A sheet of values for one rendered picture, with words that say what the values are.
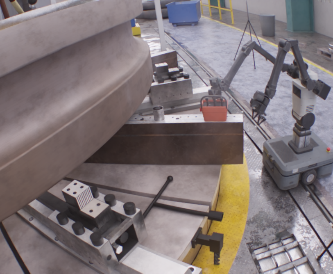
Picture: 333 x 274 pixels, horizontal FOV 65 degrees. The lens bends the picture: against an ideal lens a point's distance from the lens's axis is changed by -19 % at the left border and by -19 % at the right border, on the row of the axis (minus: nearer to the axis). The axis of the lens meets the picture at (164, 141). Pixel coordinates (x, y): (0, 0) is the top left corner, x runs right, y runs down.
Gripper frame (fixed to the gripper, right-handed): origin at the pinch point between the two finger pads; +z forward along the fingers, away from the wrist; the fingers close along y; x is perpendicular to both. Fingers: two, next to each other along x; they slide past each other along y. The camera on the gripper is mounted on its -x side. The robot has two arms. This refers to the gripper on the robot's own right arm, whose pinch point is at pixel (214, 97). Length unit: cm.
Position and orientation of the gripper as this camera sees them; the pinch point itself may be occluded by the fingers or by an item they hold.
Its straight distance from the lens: 230.6
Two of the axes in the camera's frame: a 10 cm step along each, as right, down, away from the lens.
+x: 1.3, 8.6, 5.0
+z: -2.1, 5.1, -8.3
